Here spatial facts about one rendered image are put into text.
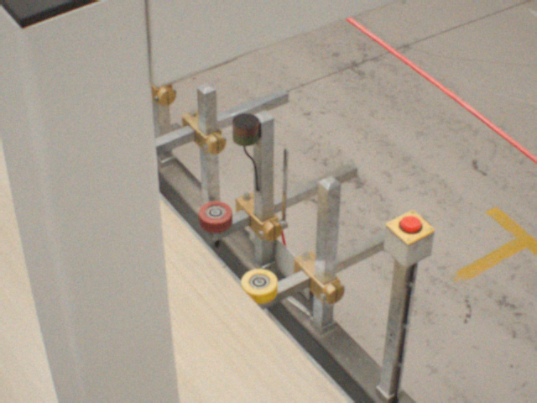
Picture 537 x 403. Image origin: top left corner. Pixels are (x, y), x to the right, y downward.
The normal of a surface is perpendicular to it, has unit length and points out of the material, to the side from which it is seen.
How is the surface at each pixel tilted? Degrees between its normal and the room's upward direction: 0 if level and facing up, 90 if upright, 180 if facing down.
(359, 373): 0
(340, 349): 0
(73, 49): 90
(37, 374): 0
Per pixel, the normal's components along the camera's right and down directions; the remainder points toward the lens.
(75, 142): 0.56, 0.54
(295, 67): 0.00, -0.75
